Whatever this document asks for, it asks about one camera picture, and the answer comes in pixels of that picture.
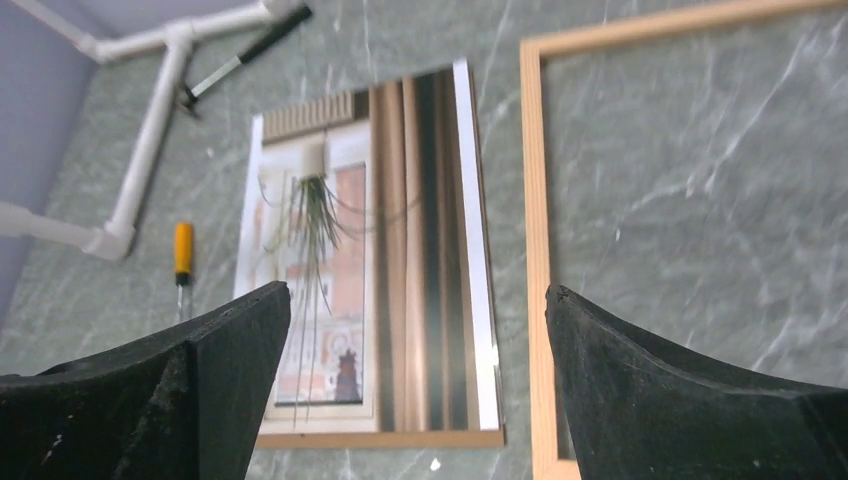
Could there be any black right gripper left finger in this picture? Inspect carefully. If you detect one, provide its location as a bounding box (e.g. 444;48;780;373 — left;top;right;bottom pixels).
1;281;291;479

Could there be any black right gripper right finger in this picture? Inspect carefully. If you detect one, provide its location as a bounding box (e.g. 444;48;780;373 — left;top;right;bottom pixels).
546;285;847;479

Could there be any wooden picture frame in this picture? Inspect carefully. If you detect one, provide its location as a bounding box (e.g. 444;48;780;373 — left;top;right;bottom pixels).
519;0;847;479

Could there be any yellow handled screwdriver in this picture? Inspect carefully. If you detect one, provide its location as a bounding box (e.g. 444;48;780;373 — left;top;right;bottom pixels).
173;223;194;322

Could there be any plant photo print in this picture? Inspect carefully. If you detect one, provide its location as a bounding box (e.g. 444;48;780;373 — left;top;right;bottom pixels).
233;58;501;435

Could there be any white PVC pipe stand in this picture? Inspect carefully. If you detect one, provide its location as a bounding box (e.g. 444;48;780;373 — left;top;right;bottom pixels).
1;1;288;260

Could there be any black handled claw hammer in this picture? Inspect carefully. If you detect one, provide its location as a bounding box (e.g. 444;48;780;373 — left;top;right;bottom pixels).
176;4;313;118

